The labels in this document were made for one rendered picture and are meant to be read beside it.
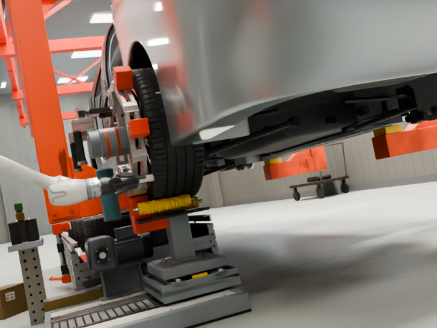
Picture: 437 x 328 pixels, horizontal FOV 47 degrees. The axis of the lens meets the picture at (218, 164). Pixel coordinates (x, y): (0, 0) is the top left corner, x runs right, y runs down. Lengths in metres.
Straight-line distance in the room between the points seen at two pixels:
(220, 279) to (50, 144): 1.21
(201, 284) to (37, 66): 1.50
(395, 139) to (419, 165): 5.10
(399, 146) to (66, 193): 2.34
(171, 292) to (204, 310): 0.19
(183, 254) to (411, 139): 1.95
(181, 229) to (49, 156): 0.87
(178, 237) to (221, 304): 0.45
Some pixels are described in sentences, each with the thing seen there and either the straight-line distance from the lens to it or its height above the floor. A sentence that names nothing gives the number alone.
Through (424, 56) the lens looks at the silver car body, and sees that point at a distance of 1.95.
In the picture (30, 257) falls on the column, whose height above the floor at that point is 0.36.
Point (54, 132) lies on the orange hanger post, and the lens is 2.92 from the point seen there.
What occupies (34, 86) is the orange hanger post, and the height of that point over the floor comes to 1.27.
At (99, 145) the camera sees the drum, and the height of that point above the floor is 0.84.
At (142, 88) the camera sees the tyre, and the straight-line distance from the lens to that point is 2.28.
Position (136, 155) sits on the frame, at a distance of 2.22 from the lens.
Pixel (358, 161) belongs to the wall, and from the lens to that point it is 9.74.
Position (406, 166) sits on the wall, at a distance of 8.96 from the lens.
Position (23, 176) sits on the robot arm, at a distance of 2.30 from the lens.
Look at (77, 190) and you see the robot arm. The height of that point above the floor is 0.64.
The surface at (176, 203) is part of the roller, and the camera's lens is 2.37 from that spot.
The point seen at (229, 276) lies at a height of 0.14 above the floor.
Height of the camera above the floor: 0.53
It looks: 3 degrees up
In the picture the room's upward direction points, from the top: 11 degrees counter-clockwise
